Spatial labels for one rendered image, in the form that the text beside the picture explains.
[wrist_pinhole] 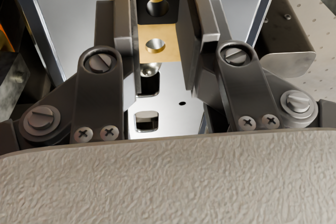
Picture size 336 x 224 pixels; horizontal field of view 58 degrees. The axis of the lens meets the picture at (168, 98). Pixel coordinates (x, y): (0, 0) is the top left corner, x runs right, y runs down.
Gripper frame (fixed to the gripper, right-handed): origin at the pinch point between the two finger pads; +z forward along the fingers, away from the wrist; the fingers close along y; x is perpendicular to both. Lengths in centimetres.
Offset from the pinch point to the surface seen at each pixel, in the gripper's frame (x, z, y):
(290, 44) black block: -17.3, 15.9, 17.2
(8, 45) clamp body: -17.2, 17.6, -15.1
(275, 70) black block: -20.3, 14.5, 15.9
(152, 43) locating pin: -11.3, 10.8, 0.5
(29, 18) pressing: -10.0, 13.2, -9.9
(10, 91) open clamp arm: -17.7, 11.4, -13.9
